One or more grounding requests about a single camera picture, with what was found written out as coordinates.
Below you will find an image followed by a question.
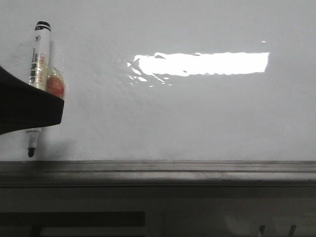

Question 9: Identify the black and white whiteboard marker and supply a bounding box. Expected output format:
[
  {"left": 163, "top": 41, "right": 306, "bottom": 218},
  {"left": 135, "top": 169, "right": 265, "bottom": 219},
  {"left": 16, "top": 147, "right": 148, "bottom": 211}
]
[{"left": 26, "top": 21, "right": 51, "bottom": 158}]

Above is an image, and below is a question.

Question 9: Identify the grey cabinet under whiteboard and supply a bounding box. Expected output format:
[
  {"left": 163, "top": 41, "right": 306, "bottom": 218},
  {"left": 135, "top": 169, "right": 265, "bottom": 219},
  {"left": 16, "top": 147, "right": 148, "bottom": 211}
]
[{"left": 0, "top": 186, "right": 316, "bottom": 237}]

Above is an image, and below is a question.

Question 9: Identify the red magnet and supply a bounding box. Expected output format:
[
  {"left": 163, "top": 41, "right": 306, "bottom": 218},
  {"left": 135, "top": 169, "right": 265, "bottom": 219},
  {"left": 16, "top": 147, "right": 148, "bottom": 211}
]
[{"left": 46, "top": 66, "right": 66, "bottom": 100}]

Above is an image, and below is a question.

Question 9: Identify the aluminium whiteboard frame rail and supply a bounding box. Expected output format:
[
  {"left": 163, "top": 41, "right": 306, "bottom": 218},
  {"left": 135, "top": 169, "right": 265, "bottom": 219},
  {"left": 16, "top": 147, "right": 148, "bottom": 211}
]
[{"left": 0, "top": 160, "right": 316, "bottom": 187}]

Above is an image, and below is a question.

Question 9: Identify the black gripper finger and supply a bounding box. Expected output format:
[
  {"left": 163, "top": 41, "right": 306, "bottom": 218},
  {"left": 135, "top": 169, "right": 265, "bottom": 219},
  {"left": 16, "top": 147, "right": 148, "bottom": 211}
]
[{"left": 0, "top": 68, "right": 64, "bottom": 134}]

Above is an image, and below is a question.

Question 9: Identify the white whiteboard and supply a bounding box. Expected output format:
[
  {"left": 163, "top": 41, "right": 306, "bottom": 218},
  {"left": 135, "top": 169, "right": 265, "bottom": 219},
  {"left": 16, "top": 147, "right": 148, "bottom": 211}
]
[{"left": 0, "top": 0, "right": 316, "bottom": 161}]

